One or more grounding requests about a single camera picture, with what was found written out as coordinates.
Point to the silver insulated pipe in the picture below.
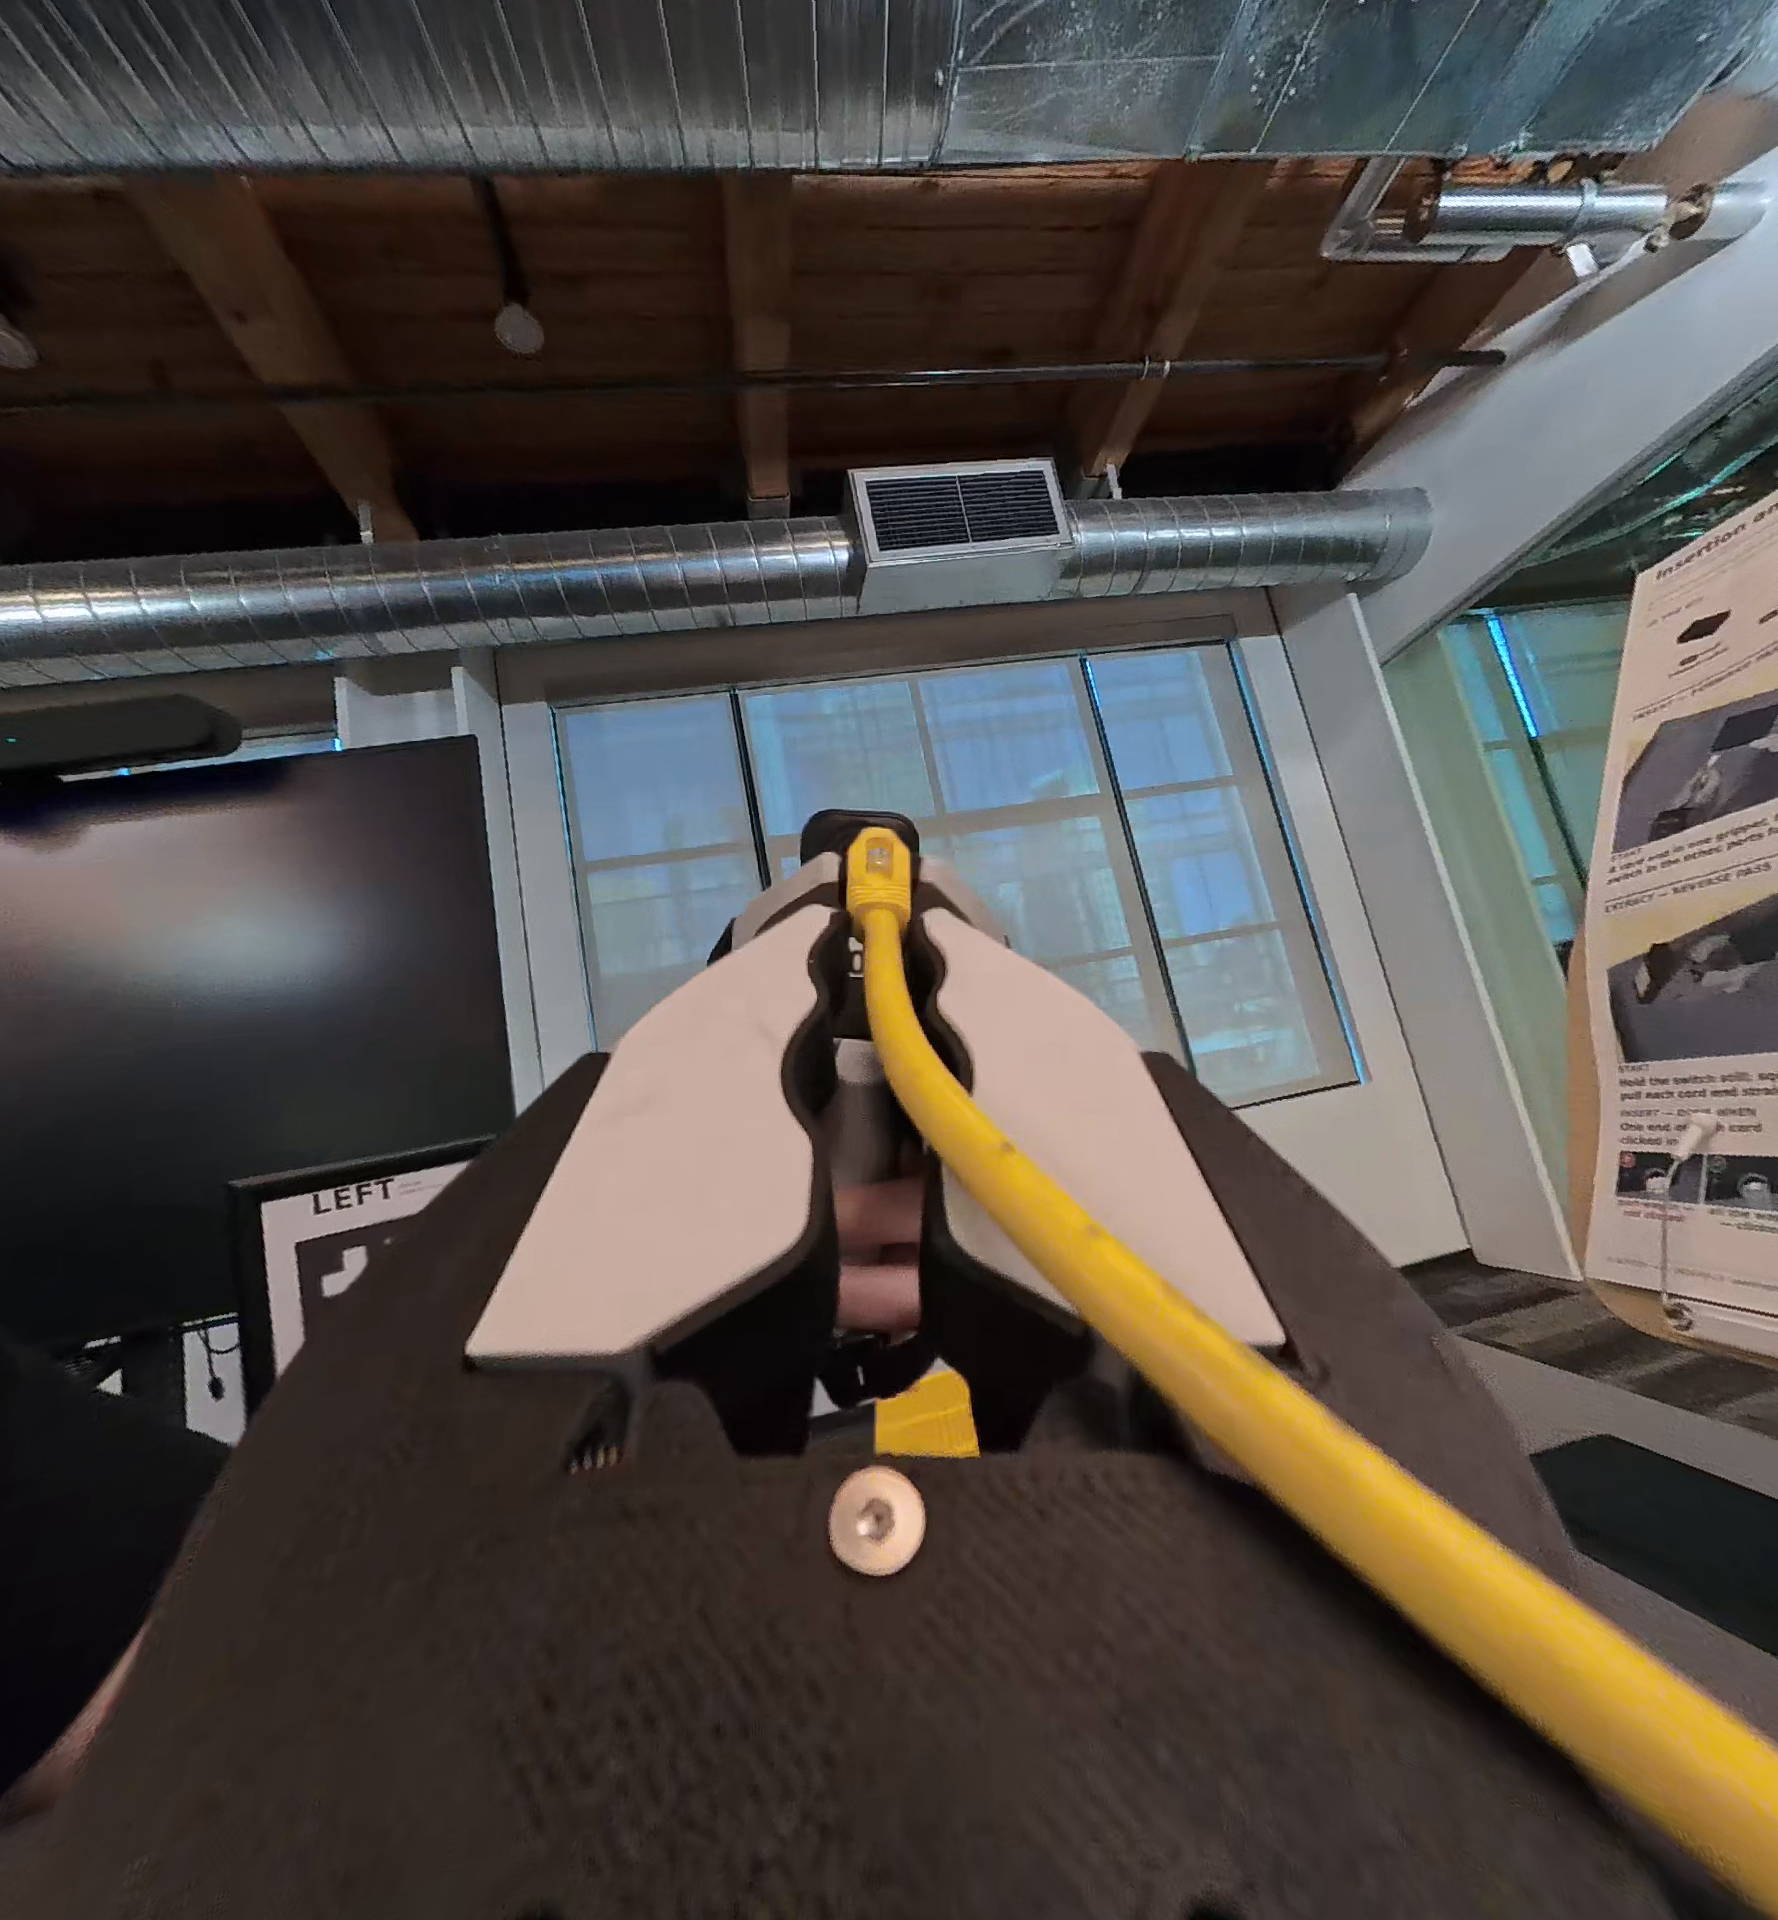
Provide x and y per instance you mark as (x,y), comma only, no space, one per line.
(1519,212)

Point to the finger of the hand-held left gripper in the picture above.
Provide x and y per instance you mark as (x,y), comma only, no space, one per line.
(791,893)
(957,896)

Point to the silver spiral air duct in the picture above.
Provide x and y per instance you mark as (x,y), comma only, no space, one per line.
(378,599)

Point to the yellow plastic bin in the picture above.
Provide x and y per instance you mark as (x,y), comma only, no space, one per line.
(926,1418)

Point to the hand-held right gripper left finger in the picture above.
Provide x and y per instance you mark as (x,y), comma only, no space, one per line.
(649,1186)

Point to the large window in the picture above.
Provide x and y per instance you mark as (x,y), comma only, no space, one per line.
(678,840)

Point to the black monitor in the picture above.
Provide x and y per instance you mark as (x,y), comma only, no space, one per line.
(153,974)

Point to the printed marker sign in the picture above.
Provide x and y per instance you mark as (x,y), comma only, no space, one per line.
(290,1274)

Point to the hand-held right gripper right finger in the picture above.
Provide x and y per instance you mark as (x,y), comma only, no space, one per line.
(1083,1097)

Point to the person's left hand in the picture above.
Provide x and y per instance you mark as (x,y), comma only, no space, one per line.
(880,1262)

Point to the round ceiling spotlight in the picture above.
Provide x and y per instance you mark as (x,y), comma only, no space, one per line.
(519,329)
(1,339)

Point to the white air vent grille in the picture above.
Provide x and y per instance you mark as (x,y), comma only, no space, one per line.
(957,510)

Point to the foil wrapped rectangular duct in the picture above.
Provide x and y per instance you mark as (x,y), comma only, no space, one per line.
(1279,74)

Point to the large silver round duct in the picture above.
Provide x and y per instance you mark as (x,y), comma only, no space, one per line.
(378,74)

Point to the glass partition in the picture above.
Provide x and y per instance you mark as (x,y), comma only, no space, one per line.
(1475,749)

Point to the black webcam bar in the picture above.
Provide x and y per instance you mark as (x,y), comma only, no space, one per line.
(80,745)

